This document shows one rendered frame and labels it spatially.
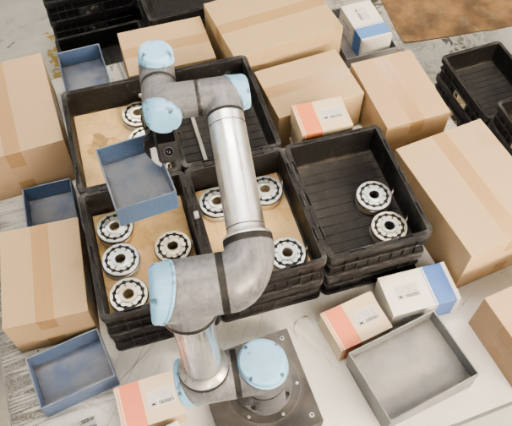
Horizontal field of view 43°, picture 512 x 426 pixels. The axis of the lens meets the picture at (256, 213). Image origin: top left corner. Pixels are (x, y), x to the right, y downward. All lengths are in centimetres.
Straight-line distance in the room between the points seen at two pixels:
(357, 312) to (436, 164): 50
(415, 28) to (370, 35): 131
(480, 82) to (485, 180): 124
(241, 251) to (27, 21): 293
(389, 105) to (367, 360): 83
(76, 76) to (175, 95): 111
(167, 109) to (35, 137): 84
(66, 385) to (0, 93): 95
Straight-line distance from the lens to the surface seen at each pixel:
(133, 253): 182
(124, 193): 166
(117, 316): 166
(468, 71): 320
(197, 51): 229
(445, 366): 183
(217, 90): 132
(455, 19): 388
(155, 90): 133
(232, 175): 124
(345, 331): 179
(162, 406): 172
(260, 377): 152
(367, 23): 252
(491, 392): 190
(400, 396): 177
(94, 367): 187
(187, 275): 116
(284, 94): 214
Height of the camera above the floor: 241
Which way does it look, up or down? 57 degrees down
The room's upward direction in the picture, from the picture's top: straight up
